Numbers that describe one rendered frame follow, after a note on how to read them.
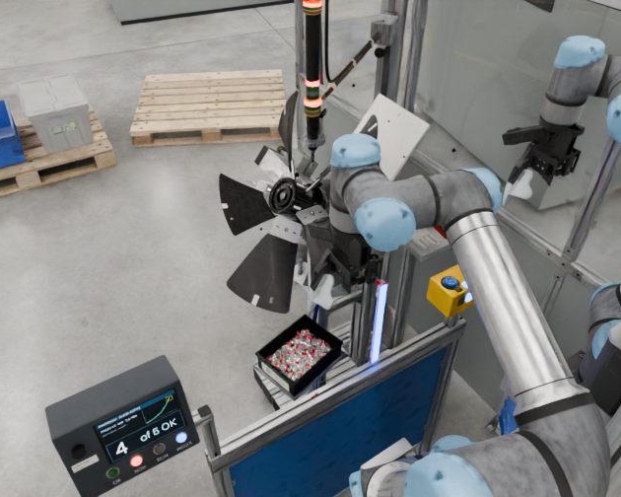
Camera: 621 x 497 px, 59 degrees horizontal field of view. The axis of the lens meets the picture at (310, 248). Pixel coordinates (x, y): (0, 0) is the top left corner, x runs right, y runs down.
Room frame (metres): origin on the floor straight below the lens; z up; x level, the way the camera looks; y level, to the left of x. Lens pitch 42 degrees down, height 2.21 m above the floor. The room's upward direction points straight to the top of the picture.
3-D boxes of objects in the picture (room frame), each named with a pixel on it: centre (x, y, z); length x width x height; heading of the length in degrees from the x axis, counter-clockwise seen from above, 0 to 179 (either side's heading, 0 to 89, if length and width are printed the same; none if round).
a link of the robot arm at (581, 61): (0.98, -0.50, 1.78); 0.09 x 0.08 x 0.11; 66
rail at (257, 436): (0.94, -0.11, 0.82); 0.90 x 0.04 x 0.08; 122
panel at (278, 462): (0.94, -0.11, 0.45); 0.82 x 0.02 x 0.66; 122
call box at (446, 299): (1.15, -0.45, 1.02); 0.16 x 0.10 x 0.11; 122
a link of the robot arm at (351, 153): (0.72, -0.07, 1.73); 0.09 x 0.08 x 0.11; 16
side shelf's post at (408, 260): (1.69, -0.42, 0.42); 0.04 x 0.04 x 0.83; 32
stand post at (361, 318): (1.59, -0.22, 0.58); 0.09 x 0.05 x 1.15; 32
